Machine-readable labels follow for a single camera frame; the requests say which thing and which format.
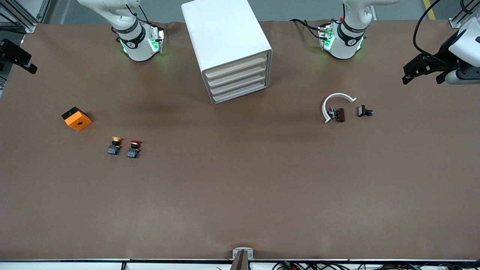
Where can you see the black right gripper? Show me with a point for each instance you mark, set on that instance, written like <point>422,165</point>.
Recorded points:
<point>8,50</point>

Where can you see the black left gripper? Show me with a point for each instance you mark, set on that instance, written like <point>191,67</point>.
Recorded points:
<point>444,52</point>

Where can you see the pale plastic drawer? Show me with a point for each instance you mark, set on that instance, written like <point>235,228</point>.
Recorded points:
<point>240,92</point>
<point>236,66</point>
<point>238,84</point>
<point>237,75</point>

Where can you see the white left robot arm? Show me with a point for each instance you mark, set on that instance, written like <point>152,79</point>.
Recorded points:
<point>345,48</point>

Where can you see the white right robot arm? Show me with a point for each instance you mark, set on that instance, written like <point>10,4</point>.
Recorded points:
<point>137,50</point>

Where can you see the yellow push button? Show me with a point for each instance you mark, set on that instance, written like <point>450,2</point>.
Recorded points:
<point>113,150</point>

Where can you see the red push button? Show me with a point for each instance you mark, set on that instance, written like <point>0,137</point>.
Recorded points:
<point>132,152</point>

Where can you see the white drawer cabinet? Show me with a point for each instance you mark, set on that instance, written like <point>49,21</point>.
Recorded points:
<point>221,33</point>

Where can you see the orange box with hole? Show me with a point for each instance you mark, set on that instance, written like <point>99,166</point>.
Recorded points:
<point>78,122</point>

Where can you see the small black component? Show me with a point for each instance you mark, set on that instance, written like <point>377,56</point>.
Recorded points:
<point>362,111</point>

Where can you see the white curved plastic part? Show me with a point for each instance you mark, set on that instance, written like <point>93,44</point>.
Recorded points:
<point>338,95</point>

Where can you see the brown paper table cover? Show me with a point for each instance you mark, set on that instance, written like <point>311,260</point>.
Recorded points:
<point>240,195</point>

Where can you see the aluminium frame post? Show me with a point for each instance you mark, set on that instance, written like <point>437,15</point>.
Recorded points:
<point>28,27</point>
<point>455,23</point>

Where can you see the white table edge frame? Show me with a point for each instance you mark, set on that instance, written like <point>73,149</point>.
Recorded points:
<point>56,266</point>

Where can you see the grey metal bracket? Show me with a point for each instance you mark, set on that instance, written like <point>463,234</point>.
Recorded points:
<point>243,250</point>

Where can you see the brown camera post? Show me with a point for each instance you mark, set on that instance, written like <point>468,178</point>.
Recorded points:
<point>240,262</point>

